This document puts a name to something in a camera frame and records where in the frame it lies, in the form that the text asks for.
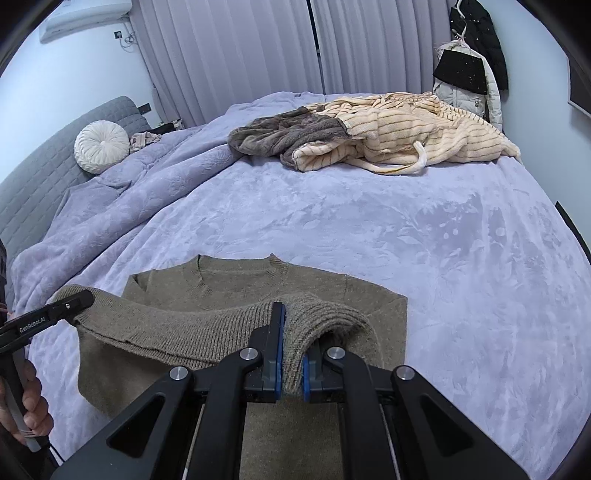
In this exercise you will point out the black hanging coat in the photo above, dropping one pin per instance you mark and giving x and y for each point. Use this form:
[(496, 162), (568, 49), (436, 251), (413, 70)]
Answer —
[(470, 19)]

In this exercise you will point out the lavender plush bed blanket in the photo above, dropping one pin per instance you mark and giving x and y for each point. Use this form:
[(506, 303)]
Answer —
[(466, 271)]

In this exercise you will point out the person's left hand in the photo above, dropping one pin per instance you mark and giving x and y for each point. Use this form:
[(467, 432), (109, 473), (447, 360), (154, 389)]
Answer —
[(38, 419)]

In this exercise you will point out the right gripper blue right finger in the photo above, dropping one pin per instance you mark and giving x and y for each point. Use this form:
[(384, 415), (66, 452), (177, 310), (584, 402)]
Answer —
[(397, 425)]

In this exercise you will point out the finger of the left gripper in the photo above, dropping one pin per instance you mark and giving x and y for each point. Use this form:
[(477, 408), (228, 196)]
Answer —
[(69, 307)]

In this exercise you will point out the grey-brown fuzzy garment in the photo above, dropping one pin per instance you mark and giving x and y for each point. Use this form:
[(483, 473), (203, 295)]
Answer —
[(282, 134)]

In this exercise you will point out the white puffer jacket black panel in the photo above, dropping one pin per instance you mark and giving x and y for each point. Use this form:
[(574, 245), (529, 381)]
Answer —
[(464, 79)]

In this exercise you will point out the beige patterned cloth by pillow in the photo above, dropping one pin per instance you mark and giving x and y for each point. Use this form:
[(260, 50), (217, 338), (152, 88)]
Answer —
[(138, 141)]

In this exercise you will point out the dark wall-mounted screen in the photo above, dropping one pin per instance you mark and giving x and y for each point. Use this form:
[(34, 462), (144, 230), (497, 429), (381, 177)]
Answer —
[(580, 88)]

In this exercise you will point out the round white pleated cushion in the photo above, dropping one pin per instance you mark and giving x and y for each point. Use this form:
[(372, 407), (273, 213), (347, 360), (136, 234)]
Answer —
[(100, 145)]

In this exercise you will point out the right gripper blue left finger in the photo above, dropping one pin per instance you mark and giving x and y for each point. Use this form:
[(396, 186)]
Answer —
[(189, 423)]

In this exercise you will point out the white air conditioner unit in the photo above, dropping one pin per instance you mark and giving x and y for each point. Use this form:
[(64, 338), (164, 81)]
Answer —
[(76, 15)]

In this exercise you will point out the grey quilted headboard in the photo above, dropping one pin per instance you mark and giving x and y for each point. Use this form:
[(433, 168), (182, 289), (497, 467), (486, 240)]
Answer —
[(32, 192)]

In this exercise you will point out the light purple curtains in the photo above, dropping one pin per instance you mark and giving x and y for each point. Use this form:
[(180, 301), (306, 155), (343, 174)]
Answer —
[(205, 56)]

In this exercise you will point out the cream striped knit garment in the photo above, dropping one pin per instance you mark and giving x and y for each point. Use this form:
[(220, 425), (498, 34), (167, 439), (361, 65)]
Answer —
[(400, 134)]

